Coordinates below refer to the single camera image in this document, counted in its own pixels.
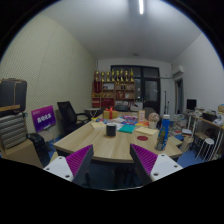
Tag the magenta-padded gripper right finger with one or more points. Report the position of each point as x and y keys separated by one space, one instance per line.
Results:
x=145 y=159

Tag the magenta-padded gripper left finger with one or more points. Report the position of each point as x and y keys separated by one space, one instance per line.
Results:
x=78 y=160

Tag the blue drink bottle white cap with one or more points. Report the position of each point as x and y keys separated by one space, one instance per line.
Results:
x=162 y=133

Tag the flat round red coaster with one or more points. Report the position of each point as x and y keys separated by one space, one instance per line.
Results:
x=142 y=138

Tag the teal book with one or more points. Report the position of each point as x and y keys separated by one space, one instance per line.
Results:
x=127 y=128

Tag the blue printed book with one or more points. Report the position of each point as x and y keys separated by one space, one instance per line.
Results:
x=129 y=122

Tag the cream notebook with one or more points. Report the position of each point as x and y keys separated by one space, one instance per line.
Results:
x=97 y=125

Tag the black mesh chair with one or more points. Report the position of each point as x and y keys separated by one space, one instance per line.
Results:
x=39 y=146

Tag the pink flowers in white pot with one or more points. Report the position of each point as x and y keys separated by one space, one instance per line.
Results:
x=153 y=117

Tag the small upright wooden card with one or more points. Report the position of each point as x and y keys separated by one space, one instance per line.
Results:
x=141 y=115

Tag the pink wrapped packet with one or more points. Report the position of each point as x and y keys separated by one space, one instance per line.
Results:
x=130 y=117

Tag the black cup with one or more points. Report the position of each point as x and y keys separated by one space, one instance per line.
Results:
x=111 y=130

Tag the black office chair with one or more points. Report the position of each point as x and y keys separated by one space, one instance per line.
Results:
x=68 y=115

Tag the pile of books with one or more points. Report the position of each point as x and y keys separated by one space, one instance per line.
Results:
x=180 y=128

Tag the white booklet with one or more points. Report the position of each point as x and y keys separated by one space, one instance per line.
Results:
x=118 y=120

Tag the purple sign board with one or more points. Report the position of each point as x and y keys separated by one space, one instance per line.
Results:
x=43 y=118

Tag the yellow gift box red ribbon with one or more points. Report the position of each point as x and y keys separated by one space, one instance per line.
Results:
x=110 y=114

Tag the black tripod stand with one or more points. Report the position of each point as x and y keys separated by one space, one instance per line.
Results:
x=165 y=103

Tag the brown wooden stool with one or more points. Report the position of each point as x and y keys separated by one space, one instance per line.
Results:
x=200 y=136

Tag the white round stool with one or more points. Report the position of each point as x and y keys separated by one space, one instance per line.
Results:
x=208 y=141

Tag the black framed glass door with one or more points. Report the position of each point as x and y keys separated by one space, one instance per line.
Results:
x=150 y=90

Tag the wooden shelf unit with trophies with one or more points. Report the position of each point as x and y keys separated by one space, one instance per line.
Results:
x=113 y=95

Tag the black computer monitor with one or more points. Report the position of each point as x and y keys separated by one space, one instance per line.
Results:
x=191 y=104

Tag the grey ribbed case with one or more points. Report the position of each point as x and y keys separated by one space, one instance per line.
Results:
x=11 y=130

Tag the black box on desk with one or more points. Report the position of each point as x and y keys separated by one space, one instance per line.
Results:
x=209 y=117

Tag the wooden side desk white legs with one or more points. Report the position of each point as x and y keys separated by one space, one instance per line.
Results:
x=213 y=123

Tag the black suitcase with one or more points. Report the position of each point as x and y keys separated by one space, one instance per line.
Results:
x=13 y=95

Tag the white air conditioner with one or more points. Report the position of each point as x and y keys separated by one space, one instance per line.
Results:
x=178 y=71

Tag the ceiling light tube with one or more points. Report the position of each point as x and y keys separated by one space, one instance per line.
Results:
x=141 y=6

